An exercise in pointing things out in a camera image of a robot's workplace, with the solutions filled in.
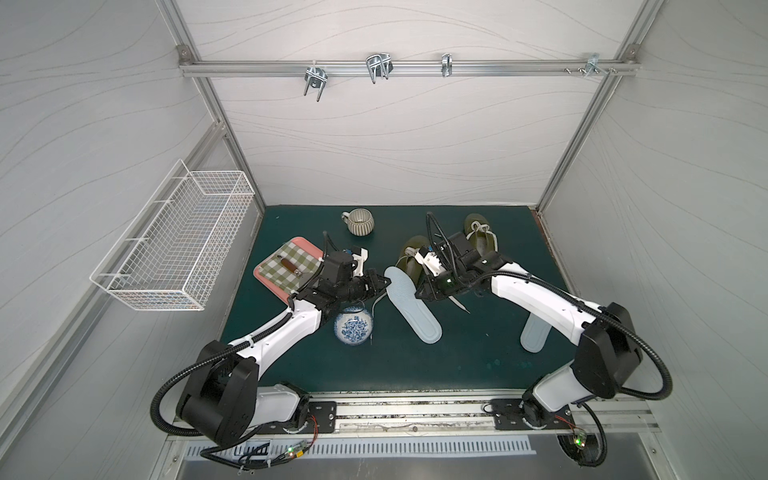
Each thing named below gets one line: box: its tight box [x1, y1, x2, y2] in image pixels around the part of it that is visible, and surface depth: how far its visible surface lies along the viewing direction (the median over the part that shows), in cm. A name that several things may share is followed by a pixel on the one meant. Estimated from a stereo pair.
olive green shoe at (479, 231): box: [464, 213, 499, 256], surface depth 106 cm
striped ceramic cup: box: [341, 208, 375, 237], surface depth 110 cm
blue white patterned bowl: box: [334, 306, 374, 346], surface depth 89 cm
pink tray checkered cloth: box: [253, 237, 324, 304], surface depth 103 cm
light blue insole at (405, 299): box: [384, 266, 442, 345], surface depth 80 cm
